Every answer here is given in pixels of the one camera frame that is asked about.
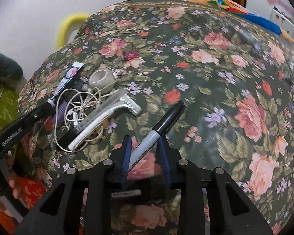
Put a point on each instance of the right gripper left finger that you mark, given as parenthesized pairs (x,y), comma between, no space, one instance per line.
(88,191)

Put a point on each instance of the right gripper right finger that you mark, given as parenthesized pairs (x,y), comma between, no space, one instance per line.
(210,199)

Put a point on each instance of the blue white tube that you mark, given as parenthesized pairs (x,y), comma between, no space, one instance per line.
(64,82)

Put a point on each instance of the black grey marker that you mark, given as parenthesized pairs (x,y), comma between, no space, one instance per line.
(162,127)

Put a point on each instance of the white tape roll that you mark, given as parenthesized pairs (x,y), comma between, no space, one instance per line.
(103,79)

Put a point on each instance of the white disposable razor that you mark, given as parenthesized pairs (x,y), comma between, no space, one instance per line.
(120,99)

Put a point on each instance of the purple black lipstick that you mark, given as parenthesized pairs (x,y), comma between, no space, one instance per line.
(77,87)

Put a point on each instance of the black hair clip box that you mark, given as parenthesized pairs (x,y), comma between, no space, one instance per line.
(140,192)

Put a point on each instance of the red floral box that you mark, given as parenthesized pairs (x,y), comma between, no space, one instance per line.
(29,191)

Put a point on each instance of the green leaf-pattern bag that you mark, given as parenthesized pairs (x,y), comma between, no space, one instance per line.
(8,105)

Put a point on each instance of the dark grey cushion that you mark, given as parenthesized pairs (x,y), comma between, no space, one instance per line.
(10,71)

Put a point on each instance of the dark floral bedspread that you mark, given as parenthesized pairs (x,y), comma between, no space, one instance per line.
(235,78)

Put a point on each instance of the yellow foam tube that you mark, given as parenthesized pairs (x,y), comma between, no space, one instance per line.
(65,26)

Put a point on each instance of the white appliance box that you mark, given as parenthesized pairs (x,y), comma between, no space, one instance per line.
(283,21)

